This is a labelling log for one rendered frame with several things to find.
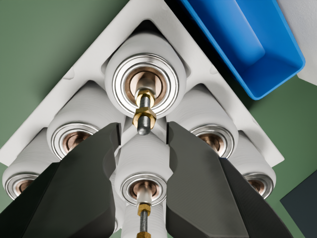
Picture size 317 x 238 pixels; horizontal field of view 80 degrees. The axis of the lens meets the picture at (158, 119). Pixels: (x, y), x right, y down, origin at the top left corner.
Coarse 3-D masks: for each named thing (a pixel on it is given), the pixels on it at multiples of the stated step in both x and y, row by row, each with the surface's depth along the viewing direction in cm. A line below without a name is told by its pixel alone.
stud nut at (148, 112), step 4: (140, 108) 15; (144, 108) 15; (148, 108) 15; (136, 112) 14; (140, 112) 14; (144, 112) 14; (148, 112) 14; (152, 112) 15; (136, 116) 14; (140, 116) 14; (148, 116) 15; (152, 116) 15; (156, 116) 15; (136, 120) 15; (152, 120) 15; (136, 124) 15; (152, 124) 15; (152, 128) 15
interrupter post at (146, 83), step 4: (140, 80) 21; (144, 80) 20; (148, 80) 20; (152, 80) 21; (136, 84) 21; (140, 84) 20; (144, 84) 19; (148, 84) 19; (152, 84) 20; (136, 88) 19; (140, 88) 19; (144, 88) 19; (148, 88) 19; (152, 88) 19; (136, 92) 19; (152, 92) 19; (136, 96) 19; (156, 96) 19
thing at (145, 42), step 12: (132, 36) 28; (144, 36) 24; (156, 36) 26; (120, 48) 21; (132, 48) 20; (144, 48) 20; (156, 48) 20; (168, 48) 20; (120, 60) 20; (168, 60) 20; (180, 60) 21; (108, 72) 21; (180, 72) 21; (108, 84) 21; (180, 84) 22; (108, 96) 23; (180, 96) 23; (120, 108) 23
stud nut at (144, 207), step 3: (144, 204) 26; (138, 207) 26; (141, 207) 26; (144, 207) 26; (147, 207) 26; (150, 207) 27; (138, 210) 26; (141, 210) 26; (144, 210) 26; (147, 210) 26; (150, 210) 26; (138, 213) 26
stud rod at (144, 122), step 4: (140, 100) 18; (144, 100) 17; (148, 100) 17; (140, 104) 17; (144, 104) 16; (148, 104) 17; (144, 116) 14; (140, 120) 14; (144, 120) 14; (148, 120) 14; (140, 124) 14; (144, 124) 13; (148, 124) 14; (140, 128) 14; (144, 128) 14; (148, 128) 14; (140, 132) 14; (144, 132) 14; (148, 132) 14
